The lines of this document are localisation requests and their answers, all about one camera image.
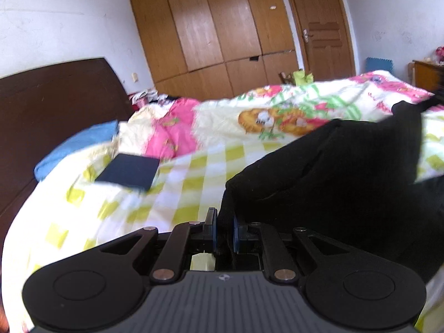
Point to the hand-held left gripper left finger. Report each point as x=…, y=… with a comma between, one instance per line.
x=212, y=230

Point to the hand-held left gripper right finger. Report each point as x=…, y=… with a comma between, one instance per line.
x=237, y=236

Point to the black pants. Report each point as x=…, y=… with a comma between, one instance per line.
x=329, y=180

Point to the yellow checkered bed sheet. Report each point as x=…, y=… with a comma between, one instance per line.
x=173, y=184

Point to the dark blue folded cloth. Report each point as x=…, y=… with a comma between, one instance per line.
x=128, y=171

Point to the cartoon printed quilt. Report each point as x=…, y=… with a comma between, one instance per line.
x=225, y=118

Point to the pile of clothes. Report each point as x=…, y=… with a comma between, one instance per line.
x=152, y=97

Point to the blue pillow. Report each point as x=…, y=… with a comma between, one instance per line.
x=69, y=145

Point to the green cloth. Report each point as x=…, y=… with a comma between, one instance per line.
x=302, y=77

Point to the dark brown wooden headboard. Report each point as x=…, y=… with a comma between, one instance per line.
x=52, y=111

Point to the wooden wardrobe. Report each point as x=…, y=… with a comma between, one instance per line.
x=208, y=24

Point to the wooden door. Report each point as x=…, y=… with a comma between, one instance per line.
x=322, y=48

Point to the blue foam mat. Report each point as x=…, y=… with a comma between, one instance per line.
x=380, y=65

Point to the wooden cabinet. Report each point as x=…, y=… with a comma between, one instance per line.
x=425, y=74

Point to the pink toy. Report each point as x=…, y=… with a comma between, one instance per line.
x=440, y=54

